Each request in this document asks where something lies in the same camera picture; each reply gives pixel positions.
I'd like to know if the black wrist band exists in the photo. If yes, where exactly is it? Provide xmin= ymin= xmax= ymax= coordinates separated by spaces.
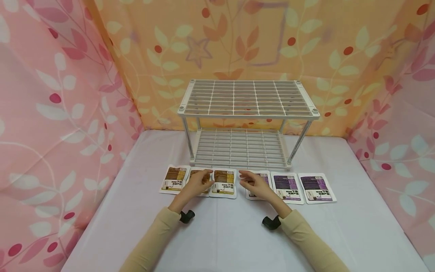
xmin=262 ymin=215 xmax=282 ymax=231
xmin=179 ymin=210 xmax=196 ymax=224

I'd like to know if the brown snack packet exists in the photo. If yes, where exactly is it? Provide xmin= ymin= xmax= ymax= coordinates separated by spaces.
xmin=186 ymin=168 xmax=213 ymax=197
xmin=159 ymin=165 xmax=191 ymax=195
xmin=208 ymin=168 xmax=238 ymax=199

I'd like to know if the purple snack packet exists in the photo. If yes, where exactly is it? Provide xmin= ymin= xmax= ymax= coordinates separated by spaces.
xmin=245 ymin=170 xmax=272 ymax=201
xmin=270 ymin=172 xmax=305 ymax=205
xmin=298 ymin=173 xmax=337 ymax=204

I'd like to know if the white two-tier wire rack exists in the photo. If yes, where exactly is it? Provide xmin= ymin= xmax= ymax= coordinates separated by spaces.
xmin=177 ymin=79 xmax=321 ymax=170

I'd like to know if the person's left hand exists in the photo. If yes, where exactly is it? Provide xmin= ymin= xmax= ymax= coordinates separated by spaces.
xmin=176 ymin=170 xmax=215 ymax=207

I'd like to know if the person's left forearm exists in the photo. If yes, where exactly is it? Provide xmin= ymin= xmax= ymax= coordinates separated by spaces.
xmin=119 ymin=199 xmax=186 ymax=272

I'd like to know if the person's right hand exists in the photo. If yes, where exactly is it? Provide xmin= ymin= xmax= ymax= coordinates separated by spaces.
xmin=238 ymin=170 xmax=281 ymax=208

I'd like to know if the person's right forearm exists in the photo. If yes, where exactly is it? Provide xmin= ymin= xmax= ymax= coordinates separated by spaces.
xmin=273 ymin=200 xmax=350 ymax=272

